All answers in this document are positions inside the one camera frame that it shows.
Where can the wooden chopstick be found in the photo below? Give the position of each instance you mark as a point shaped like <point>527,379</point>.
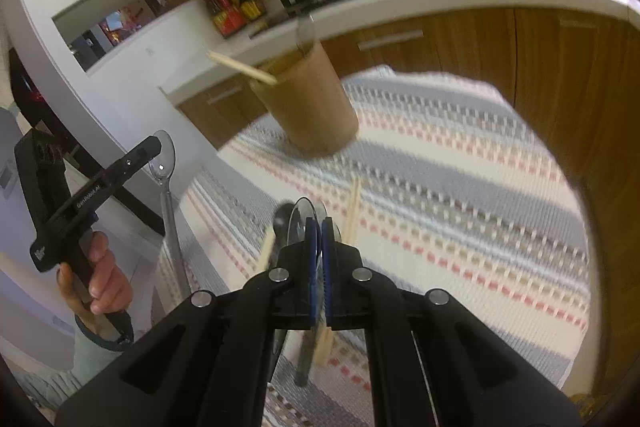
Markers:
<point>357,212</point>
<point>265,249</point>
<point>350,212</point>
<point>240,66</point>

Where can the recessed wall shelf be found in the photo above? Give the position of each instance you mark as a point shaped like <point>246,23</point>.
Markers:
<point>125,32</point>

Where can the red printed package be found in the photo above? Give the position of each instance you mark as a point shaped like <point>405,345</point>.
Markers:
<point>122,23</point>

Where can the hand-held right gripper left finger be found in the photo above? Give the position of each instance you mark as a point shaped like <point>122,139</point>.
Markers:
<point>313,267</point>

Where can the wooden kitchen cabinet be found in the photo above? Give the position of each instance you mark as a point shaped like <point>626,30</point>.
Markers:
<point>550,72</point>

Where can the person's left hand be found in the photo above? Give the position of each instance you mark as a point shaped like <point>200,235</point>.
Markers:
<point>112,289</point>

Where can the striped woven tablecloth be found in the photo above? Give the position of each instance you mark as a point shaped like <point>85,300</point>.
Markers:
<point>450,207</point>

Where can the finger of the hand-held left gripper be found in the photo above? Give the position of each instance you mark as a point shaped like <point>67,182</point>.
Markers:
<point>140,157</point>

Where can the clear plastic spoon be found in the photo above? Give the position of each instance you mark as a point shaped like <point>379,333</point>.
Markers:
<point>302,219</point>
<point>305,34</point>

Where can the person's left forearm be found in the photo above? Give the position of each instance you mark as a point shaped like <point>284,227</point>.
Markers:
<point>95,359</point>

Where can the red label sauce bottle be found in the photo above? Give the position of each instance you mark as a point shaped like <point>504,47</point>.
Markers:
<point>227,19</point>

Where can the silver metal spoon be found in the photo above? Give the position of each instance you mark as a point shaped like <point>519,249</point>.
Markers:
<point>172,227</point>

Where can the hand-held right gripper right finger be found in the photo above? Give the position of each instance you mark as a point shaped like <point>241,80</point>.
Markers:
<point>328,267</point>

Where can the brown cylindrical utensil holder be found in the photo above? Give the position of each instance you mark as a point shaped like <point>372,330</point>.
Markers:
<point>310,107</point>

